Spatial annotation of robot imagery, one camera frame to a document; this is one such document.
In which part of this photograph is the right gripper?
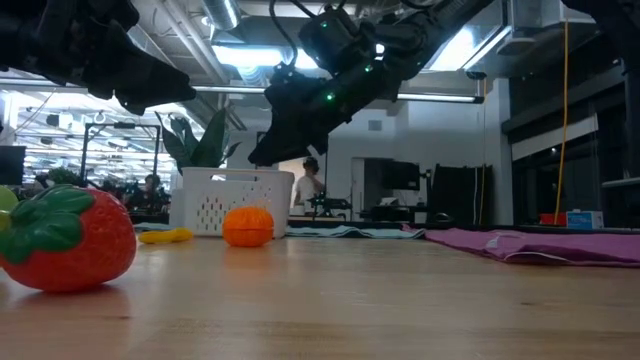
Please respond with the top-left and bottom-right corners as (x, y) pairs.
(247, 59), (397, 169)

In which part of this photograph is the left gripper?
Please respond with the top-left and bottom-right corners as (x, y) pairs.
(29, 0), (197, 116)

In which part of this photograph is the person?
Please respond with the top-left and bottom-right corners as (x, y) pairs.
(141, 173), (164, 211)
(292, 155), (326, 207)

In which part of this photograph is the ridged orange toy tangerine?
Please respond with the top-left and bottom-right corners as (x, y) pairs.
(221, 206), (275, 249)

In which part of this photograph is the white perforated plastic basket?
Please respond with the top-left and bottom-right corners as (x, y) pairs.
(180, 167), (296, 239)

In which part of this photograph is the teal cloth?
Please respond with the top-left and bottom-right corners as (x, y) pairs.
(132, 222), (426, 240)

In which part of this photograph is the black monitor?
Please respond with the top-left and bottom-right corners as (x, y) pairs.
(382, 158), (421, 191)
(0, 144), (26, 186)

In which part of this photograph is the green background plant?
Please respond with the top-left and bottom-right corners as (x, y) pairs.
(48, 167), (84, 187)

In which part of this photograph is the long ceiling light bar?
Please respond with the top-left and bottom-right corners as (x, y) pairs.
(192, 84), (485, 105)

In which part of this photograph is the large red toy strawberry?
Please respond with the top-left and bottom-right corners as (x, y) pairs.
(0, 183), (138, 294)

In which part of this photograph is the green toy starfruit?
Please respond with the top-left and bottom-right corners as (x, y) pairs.
(0, 185), (20, 234)

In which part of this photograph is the black panel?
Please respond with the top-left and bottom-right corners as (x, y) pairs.
(430, 163), (494, 226)

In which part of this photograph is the purple cloth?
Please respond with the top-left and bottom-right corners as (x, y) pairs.
(402, 227), (640, 269)

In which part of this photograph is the blue box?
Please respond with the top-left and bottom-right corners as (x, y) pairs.
(566, 209), (605, 230)

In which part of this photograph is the black metal table frame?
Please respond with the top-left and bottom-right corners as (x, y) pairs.
(287, 218), (640, 235)

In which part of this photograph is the yellow cable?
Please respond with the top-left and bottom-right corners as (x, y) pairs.
(553, 19), (571, 225)

